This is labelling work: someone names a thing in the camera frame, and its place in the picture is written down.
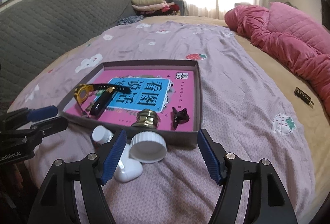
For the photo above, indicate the lilac patterned bed sheet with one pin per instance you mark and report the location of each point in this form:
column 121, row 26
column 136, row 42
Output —
column 120, row 43

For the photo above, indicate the yellow black wrist watch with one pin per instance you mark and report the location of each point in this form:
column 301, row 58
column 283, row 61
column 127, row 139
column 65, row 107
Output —
column 83, row 91

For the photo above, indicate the black triangular prism box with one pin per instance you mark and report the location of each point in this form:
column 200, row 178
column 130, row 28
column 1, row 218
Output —
column 102, row 102

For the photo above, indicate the stack of folded clothes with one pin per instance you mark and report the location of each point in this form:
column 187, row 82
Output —
column 150, row 8

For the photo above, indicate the pink quilted duvet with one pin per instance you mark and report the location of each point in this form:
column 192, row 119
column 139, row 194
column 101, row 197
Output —
column 290, row 36

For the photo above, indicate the shallow grey cardboard box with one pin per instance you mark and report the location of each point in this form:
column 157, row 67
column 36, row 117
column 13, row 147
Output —
column 185, row 139

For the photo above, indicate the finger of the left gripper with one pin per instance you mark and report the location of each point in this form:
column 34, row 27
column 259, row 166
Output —
column 35, row 115
column 46, row 128

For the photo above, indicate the wall mounted black television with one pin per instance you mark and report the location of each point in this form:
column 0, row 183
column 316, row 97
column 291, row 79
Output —
column 325, row 13

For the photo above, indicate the small black remote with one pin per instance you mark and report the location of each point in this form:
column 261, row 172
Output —
column 304, row 97

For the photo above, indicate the grey quilted headboard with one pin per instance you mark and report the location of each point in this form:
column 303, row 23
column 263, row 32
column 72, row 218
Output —
column 34, row 33

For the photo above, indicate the large white bottle cap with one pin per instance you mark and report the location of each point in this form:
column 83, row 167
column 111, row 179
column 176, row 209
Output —
column 148, row 147

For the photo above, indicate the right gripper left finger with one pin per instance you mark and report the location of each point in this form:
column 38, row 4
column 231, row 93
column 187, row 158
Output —
column 56, row 202

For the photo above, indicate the black hair claw clip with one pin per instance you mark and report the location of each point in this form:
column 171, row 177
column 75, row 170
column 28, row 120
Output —
column 179, row 117

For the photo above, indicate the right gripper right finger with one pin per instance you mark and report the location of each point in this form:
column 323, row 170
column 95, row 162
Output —
column 268, row 201

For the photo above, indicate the beige mattress cover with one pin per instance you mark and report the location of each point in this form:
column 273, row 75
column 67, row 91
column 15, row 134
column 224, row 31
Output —
column 283, row 84

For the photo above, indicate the white earbuds case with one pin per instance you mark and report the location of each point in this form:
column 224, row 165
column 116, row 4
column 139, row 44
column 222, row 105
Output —
column 127, row 169

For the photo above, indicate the brass metal fitting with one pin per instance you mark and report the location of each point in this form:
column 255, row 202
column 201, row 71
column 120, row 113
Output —
column 147, row 119

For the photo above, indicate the pink Chinese workbook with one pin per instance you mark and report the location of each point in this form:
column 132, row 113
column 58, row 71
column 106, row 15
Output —
column 157, row 88

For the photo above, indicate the small white pill bottle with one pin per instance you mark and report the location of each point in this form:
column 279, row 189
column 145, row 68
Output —
column 101, row 135

